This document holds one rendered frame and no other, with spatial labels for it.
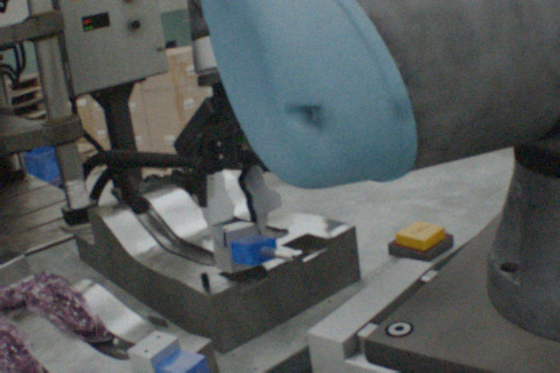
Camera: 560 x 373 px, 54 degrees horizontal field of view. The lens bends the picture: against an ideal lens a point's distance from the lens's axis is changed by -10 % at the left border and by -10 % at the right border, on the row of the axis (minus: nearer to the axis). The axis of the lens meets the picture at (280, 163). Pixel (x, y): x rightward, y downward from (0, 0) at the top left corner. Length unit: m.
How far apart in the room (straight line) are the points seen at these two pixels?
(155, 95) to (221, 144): 4.08
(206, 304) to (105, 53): 0.96
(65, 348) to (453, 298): 0.51
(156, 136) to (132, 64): 3.31
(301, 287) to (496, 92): 0.64
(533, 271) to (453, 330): 0.06
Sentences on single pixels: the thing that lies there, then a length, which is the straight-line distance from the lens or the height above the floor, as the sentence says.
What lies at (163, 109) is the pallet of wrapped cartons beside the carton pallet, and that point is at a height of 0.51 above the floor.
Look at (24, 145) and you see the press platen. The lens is 1.43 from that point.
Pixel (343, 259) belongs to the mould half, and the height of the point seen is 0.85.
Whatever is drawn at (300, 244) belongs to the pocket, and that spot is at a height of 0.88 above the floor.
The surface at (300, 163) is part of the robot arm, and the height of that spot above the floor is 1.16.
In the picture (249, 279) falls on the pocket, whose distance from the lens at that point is 0.83.
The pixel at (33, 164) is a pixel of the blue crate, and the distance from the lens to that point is 4.57.
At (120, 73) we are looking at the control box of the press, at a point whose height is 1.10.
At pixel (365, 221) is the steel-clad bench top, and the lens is 1.14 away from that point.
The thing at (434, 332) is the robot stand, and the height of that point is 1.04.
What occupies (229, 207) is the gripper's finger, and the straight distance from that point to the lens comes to 0.71.
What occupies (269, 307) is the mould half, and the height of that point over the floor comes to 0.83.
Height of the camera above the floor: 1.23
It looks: 15 degrees down
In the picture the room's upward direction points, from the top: 9 degrees counter-clockwise
